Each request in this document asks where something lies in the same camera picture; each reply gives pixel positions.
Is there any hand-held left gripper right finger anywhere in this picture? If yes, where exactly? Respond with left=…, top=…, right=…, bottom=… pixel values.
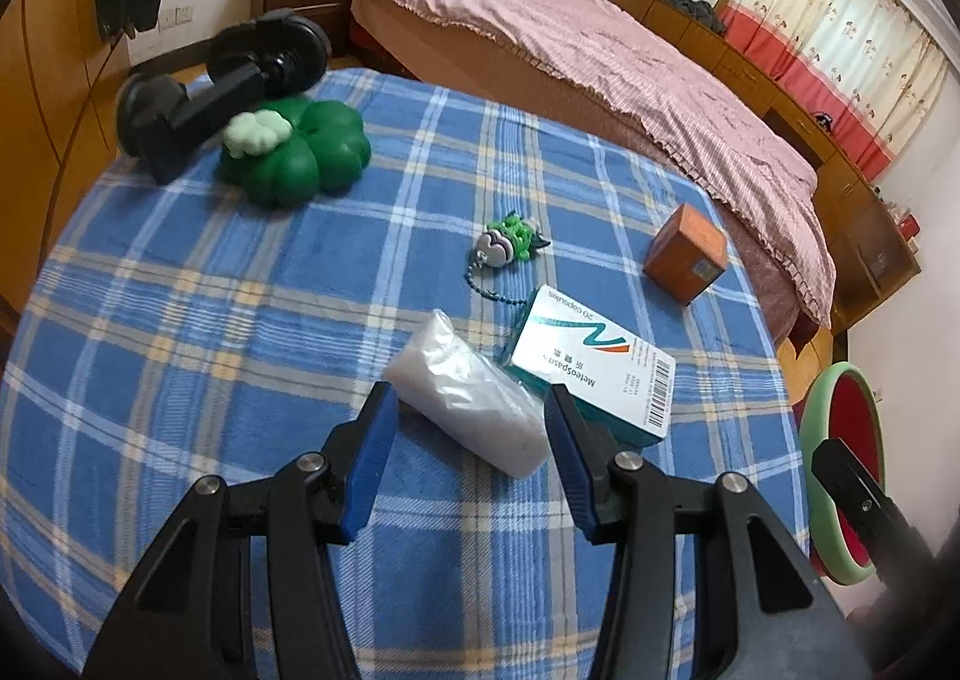
left=544, top=384, right=875, bottom=680

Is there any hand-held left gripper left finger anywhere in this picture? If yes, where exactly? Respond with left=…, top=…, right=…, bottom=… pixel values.
left=82, top=381, right=398, bottom=680

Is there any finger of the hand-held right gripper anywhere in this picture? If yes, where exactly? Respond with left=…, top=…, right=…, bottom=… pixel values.
left=810, top=438, right=938, bottom=576

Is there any red green round stool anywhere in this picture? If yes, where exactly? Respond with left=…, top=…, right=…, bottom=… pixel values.
left=796, top=361, right=893, bottom=585

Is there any clear plastic bag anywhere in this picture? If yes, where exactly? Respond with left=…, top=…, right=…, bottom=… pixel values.
left=384, top=308, right=552, bottom=478

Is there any white medicine box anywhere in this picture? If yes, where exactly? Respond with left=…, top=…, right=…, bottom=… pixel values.
left=501, top=284, right=677, bottom=448

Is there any blue plaid blanket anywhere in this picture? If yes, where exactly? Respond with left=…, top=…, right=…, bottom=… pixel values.
left=0, top=66, right=811, bottom=680

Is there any orange cardboard box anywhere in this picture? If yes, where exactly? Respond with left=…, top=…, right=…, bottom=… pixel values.
left=643, top=203, right=728, bottom=306

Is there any low wooden cabinet row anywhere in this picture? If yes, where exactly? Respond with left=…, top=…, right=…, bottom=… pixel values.
left=609, top=0, right=922, bottom=332

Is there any dark green clover toy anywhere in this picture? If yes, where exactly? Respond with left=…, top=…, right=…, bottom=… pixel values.
left=219, top=96, right=374, bottom=207

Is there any light green clover toy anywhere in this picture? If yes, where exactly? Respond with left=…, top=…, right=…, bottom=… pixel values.
left=223, top=111, right=292, bottom=160

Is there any dark wooden bed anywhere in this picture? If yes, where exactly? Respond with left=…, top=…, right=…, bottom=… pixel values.
left=311, top=0, right=837, bottom=351

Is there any pink bedspread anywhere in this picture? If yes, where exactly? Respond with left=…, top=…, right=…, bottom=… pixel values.
left=358, top=0, right=837, bottom=328

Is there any dark wooden nightstand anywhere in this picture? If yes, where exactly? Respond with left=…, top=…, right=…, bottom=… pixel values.
left=247, top=0, right=368, bottom=58

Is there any cream and red curtain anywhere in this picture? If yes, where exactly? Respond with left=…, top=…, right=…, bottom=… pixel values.
left=716, top=0, right=950, bottom=182

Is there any dark clothes pile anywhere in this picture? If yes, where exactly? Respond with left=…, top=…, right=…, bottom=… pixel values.
left=660, top=0, right=727, bottom=36

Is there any light wooden wardrobe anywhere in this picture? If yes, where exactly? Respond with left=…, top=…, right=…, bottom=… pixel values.
left=0, top=0, right=132, bottom=336

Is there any green figure keychain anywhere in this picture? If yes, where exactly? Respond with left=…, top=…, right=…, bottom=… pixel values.
left=469, top=211, right=551, bottom=310

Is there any black suction cup mount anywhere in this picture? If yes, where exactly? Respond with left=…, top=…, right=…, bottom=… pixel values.
left=116, top=8, right=332, bottom=184

